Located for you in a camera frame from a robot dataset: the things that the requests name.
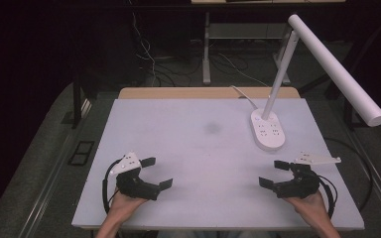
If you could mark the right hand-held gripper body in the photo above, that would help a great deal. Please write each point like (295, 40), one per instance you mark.
(301, 185)

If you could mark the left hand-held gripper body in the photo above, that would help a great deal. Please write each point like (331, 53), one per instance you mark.
(135, 185)

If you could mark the person's left hand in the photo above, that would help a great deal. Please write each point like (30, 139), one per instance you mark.
(124, 206)

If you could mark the person's right hand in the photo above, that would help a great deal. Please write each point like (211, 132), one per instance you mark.
(311, 208)

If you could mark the white desk lamp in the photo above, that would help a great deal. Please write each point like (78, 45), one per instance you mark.
(269, 132)

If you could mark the black metal stand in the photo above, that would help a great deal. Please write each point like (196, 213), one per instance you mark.
(77, 105)
(352, 112)

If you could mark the black floor frame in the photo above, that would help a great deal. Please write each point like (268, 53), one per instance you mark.
(81, 152)

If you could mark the grey metal desk frame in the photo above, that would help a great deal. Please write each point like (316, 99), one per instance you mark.
(208, 49)

